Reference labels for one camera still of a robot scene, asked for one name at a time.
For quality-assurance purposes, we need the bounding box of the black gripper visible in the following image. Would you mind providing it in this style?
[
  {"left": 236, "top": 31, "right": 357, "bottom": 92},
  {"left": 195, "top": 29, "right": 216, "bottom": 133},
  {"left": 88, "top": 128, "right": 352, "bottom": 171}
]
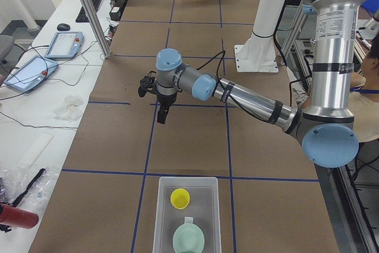
[{"left": 157, "top": 92, "right": 177, "bottom": 124}]

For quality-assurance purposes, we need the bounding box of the yellow plastic cup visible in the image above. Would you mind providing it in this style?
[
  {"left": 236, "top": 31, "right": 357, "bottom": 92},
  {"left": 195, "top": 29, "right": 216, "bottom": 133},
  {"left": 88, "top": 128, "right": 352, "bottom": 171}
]
[{"left": 170, "top": 188, "right": 190, "bottom": 210}]

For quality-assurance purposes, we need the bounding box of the mint green bowl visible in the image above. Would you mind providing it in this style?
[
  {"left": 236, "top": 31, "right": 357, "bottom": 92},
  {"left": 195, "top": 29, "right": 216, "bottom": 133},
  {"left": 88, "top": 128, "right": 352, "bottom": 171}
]
[{"left": 172, "top": 223, "right": 205, "bottom": 253}]

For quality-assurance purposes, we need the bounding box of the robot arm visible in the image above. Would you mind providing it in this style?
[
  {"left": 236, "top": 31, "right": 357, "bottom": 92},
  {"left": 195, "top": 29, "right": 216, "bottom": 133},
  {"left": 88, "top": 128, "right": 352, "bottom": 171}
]
[{"left": 153, "top": 0, "right": 366, "bottom": 168}]

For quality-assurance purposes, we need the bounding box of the black power box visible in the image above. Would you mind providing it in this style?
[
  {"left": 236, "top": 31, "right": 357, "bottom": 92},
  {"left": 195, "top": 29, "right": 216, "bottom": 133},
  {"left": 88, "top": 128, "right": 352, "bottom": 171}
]
[{"left": 109, "top": 7, "right": 121, "bottom": 21}]

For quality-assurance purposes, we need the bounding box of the crumpled white tissue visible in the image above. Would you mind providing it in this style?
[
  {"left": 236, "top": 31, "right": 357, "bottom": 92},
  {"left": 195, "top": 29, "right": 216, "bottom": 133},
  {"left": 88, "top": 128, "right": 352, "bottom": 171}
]
[{"left": 54, "top": 95, "right": 83, "bottom": 122}]

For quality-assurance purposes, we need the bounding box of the clear plastic bin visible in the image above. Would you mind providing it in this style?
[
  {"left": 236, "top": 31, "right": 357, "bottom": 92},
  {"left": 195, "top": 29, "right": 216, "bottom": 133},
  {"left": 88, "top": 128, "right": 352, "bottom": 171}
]
[{"left": 152, "top": 177, "right": 222, "bottom": 252}]

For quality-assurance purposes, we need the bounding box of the teach pendant far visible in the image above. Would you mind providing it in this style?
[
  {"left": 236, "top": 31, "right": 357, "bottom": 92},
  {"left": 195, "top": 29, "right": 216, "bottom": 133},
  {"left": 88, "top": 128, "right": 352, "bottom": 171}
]
[{"left": 45, "top": 31, "right": 84, "bottom": 60}]

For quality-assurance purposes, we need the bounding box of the teach pendant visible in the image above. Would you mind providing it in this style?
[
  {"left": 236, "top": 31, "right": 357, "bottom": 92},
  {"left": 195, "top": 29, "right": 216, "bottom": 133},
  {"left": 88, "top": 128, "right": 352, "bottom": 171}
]
[
  {"left": 45, "top": 31, "right": 84, "bottom": 60},
  {"left": 4, "top": 56, "right": 58, "bottom": 93}
]

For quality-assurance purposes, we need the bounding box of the black keyboard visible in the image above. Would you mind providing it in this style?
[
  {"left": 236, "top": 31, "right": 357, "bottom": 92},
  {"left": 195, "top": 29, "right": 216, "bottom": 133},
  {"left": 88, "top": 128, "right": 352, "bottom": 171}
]
[{"left": 75, "top": 0, "right": 104, "bottom": 23}]

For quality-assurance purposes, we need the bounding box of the black computer mouse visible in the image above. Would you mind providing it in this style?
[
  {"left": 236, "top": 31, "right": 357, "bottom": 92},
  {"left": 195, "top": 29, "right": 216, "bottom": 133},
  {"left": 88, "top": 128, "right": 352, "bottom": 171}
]
[{"left": 56, "top": 23, "right": 70, "bottom": 31}]

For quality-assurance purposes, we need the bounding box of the white foam strip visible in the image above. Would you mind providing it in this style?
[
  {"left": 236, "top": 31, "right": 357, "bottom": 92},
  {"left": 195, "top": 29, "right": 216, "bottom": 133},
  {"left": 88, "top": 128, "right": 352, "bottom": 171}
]
[{"left": 17, "top": 132, "right": 54, "bottom": 169}]

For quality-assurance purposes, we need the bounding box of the teach pendant near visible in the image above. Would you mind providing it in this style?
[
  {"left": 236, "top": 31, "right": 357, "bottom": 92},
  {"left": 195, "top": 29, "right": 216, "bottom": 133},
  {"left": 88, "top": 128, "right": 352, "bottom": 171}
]
[{"left": 4, "top": 56, "right": 58, "bottom": 93}]

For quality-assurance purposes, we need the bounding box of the crumpled clear plastic bag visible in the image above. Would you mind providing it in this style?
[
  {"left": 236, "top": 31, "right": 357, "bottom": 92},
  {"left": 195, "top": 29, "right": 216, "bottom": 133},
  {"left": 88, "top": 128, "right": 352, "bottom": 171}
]
[{"left": 1, "top": 167, "right": 60, "bottom": 214}]

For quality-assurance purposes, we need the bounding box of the red cylinder bottle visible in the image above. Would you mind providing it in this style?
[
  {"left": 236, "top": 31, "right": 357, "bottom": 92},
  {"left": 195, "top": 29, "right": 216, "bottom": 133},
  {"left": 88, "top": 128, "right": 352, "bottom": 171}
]
[{"left": 1, "top": 204, "right": 39, "bottom": 229}]

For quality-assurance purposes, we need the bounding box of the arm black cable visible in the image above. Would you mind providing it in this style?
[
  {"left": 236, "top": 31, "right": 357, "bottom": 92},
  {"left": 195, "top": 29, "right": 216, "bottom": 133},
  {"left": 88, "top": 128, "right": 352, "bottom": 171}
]
[{"left": 196, "top": 50, "right": 285, "bottom": 123}]

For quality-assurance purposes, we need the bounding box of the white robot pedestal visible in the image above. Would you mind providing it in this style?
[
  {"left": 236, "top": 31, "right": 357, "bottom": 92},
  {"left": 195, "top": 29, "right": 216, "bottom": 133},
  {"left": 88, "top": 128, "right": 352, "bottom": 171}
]
[{"left": 235, "top": 0, "right": 285, "bottom": 73}]

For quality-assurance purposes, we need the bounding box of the black strap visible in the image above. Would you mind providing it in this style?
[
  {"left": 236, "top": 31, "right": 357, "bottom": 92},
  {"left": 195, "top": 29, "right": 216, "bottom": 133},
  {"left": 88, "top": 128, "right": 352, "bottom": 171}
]
[{"left": 11, "top": 168, "right": 46, "bottom": 207}]

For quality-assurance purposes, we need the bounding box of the aluminium frame post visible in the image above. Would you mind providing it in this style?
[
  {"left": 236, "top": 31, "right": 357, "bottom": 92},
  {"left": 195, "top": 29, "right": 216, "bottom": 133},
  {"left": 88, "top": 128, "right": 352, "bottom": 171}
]
[{"left": 80, "top": 0, "right": 111, "bottom": 59}]

